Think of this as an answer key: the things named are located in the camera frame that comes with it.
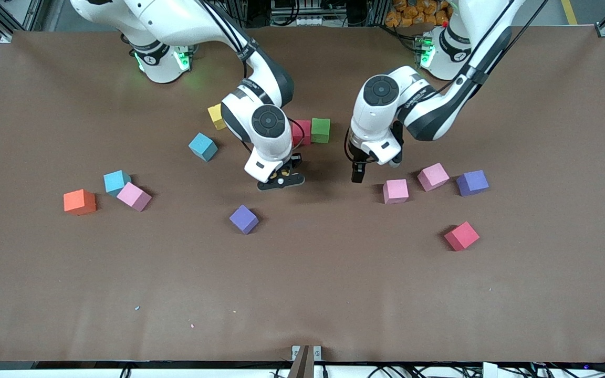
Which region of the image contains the pink foam cube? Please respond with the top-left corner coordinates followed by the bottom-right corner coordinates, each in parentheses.
top-left (383, 179), bottom-right (410, 204)
top-left (117, 182), bottom-right (152, 212)
top-left (417, 162), bottom-right (450, 192)

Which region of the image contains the purple foam cube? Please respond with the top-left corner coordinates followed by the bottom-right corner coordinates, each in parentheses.
top-left (229, 205), bottom-right (259, 235)
top-left (456, 170), bottom-right (490, 197)

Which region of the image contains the green foam cube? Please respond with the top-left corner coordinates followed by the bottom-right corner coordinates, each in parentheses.
top-left (311, 118), bottom-right (331, 144)

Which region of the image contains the metal mount bracket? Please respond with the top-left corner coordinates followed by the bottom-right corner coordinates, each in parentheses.
top-left (288, 345), bottom-right (322, 378)

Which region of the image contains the teal foam cube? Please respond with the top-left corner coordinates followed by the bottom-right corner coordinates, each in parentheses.
top-left (188, 132), bottom-right (218, 162)
top-left (103, 170), bottom-right (132, 197)

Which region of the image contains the pile of orange objects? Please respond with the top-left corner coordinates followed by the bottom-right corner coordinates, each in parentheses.
top-left (385, 0), bottom-right (453, 28)

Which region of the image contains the red foam cube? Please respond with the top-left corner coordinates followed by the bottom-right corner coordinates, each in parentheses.
top-left (292, 120), bottom-right (312, 146)
top-left (444, 221), bottom-right (481, 251)

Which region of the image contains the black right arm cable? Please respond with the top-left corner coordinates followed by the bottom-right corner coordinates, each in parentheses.
top-left (197, 0), bottom-right (307, 158)

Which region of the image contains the orange foam cube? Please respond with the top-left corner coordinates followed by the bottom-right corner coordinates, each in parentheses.
top-left (63, 189), bottom-right (97, 216)

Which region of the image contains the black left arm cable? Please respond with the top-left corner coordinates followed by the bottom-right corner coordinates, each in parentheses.
top-left (345, 0), bottom-right (550, 163)

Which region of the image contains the brown table mat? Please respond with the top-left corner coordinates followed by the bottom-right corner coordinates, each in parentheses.
top-left (0, 26), bottom-right (605, 363)

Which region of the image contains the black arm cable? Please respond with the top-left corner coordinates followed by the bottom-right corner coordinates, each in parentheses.
top-left (197, 0), bottom-right (307, 158)
top-left (345, 0), bottom-right (550, 163)

